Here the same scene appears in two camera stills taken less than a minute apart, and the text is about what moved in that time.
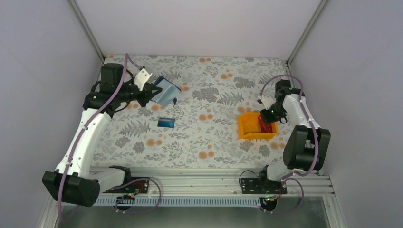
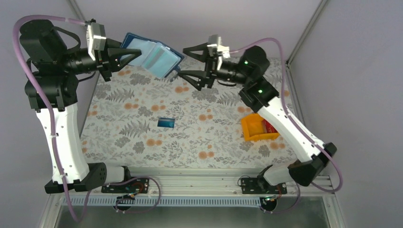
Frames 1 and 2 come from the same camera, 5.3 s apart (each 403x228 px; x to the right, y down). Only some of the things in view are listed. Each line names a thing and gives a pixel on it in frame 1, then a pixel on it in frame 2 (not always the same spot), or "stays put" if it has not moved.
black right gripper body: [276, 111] to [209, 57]
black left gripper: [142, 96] to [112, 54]
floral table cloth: [200, 129] stays put
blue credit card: [167, 122] stays put
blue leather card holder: [167, 95] to [158, 57]
